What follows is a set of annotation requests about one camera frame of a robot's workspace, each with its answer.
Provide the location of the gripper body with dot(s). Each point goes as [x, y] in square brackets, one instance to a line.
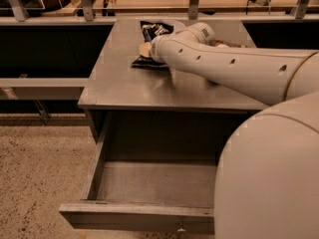
[154, 49]

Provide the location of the blue chip bag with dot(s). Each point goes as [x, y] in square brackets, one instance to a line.
[151, 30]

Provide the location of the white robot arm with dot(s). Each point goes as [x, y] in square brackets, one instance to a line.
[267, 180]

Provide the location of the brown yellow chip bag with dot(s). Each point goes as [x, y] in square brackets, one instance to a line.
[220, 43]

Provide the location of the grey open top drawer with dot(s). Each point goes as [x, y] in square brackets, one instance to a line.
[153, 171]

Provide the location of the grey cabinet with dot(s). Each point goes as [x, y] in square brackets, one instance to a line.
[115, 85]

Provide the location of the grey metal railing frame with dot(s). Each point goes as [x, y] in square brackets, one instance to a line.
[107, 10]

